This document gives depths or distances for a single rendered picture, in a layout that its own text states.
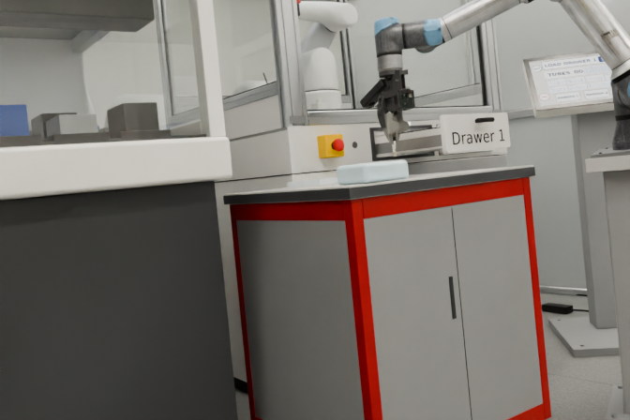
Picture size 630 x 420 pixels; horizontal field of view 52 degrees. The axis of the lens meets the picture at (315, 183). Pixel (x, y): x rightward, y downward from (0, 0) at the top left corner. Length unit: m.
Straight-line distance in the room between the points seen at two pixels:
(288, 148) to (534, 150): 2.12
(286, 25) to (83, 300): 1.02
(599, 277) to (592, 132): 0.60
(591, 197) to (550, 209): 0.95
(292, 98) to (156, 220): 0.65
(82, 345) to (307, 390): 0.54
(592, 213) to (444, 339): 1.46
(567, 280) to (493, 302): 2.18
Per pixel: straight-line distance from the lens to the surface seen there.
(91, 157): 1.48
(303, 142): 2.02
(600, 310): 2.98
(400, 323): 1.48
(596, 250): 2.94
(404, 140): 2.09
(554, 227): 3.84
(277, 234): 1.64
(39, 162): 1.46
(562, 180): 3.79
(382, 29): 1.93
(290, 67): 2.04
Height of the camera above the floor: 0.79
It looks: 1 degrees down
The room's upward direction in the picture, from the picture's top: 6 degrees counter-clockwise
